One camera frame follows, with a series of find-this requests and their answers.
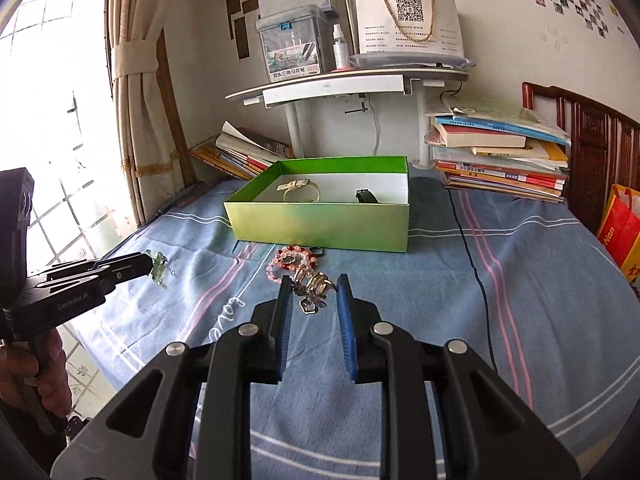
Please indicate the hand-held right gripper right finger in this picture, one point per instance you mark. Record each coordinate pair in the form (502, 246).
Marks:
(347, 330)

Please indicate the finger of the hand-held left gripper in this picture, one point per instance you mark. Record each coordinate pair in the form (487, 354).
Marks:
(120, 261)
(127, 275)

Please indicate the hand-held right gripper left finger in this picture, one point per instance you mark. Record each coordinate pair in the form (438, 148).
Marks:
(284, 325)

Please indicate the green cardboard box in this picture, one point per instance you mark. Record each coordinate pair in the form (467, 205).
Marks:
(320, 227)

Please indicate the black wrist watch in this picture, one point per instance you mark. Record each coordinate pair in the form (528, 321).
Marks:
(366, 196)

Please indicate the beige wrist watch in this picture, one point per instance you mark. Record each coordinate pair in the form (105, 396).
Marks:
(300, 191)

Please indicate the person's left hand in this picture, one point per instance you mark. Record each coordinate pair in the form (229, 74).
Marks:
(55, 385)

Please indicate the blue striped tablecloth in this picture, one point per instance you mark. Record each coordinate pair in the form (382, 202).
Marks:
(425, 285)

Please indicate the beige curtain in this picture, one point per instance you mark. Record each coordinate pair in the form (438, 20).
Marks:
(140, 110)

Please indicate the row of leaning books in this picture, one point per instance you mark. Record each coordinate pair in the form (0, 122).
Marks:
(240, 155)

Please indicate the window with grille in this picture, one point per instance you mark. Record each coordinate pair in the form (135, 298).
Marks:
(60, 85)

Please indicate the stack of flat books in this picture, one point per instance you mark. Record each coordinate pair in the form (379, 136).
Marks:
(500, 160)

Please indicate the white corner desk shelf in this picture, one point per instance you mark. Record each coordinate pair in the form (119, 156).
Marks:
(340, 85)

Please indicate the clear plastic marker box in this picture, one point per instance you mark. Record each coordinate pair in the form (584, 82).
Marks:
(295, 50)

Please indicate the grey document pouch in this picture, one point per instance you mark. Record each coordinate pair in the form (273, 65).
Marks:
(410, 61)

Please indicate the white spray bottle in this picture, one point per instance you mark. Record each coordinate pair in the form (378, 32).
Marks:
(340, 52)

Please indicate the yellow red shopping bag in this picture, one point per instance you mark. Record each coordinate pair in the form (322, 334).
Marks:
(620, 230)

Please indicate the dark wooden bench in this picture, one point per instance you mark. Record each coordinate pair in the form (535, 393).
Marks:
(595, 150)

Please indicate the white paper bag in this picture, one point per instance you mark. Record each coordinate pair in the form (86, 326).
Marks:
(410, 25)

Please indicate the dark angular wall stickers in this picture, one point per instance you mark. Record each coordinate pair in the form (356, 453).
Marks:
(240, 15)

